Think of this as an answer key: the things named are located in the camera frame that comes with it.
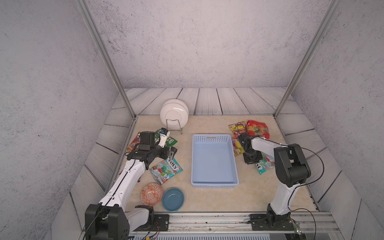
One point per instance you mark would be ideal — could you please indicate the teal Fox's mint bag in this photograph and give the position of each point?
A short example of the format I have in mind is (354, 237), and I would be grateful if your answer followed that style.
(265, 164)
(165, 170)

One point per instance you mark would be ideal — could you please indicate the aluminium corner post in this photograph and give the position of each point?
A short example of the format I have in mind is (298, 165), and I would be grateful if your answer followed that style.
(320, 32)
(86, 14)

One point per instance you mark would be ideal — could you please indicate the orange fox's fruits bag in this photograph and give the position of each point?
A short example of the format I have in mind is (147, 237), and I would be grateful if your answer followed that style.
(237, 147)
(238, 128)

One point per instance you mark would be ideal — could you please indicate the orange patterned bowl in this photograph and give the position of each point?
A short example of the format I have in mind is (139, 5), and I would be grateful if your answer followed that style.
(151, 194)

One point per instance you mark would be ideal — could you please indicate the blue ceramic bowl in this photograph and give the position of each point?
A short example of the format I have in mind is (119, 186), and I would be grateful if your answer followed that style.
(173, 199)

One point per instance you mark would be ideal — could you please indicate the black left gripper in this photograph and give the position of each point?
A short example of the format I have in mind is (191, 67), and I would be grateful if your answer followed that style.
(170, 156)

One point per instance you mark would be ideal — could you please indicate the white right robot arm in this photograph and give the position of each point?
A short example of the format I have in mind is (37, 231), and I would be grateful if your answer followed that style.
(291, 167)

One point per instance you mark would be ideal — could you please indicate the green Fox's spring tea bag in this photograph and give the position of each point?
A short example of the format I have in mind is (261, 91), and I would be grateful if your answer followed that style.
(163, 138)

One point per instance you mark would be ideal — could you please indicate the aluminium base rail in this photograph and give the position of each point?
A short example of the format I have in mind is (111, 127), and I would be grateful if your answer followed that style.
(237, 226)

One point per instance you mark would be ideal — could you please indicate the left aluminium corner post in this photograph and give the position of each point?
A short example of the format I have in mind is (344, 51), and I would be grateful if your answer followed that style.
(86, 14)

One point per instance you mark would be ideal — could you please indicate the wire plate stand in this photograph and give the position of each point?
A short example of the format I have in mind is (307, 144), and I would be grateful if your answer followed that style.
(174, 125)

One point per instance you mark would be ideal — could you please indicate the light blue plastic basket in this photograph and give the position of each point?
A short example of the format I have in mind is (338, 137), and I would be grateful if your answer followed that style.
(213, 162)

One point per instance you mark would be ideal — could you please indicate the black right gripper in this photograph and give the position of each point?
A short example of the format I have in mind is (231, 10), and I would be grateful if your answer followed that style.
(258, 158)

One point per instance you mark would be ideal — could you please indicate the orange Fox's bag left wall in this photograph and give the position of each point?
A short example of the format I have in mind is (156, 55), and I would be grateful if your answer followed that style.
(134, 142)

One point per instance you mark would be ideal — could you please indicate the white plate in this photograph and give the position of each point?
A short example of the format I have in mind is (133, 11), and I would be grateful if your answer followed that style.
(174, 109)

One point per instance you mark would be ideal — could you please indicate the right aluminium corner post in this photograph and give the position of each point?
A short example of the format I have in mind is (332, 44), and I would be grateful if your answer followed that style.
(320, 32)

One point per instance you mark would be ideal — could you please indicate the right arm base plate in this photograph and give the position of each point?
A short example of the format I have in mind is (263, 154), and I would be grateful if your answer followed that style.
(271, 222)

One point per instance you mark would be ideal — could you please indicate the red Lot 100 candy bag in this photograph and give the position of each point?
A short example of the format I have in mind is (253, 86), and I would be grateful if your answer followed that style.
(255, 128)

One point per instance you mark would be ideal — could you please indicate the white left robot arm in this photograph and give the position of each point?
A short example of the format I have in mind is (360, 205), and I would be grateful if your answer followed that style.
(108, 220)

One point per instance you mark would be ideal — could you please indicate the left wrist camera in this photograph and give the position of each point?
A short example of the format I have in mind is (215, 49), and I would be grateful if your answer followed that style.
(148, 138)

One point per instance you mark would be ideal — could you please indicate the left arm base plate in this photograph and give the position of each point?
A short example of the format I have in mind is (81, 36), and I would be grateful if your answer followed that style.
(160, 222)

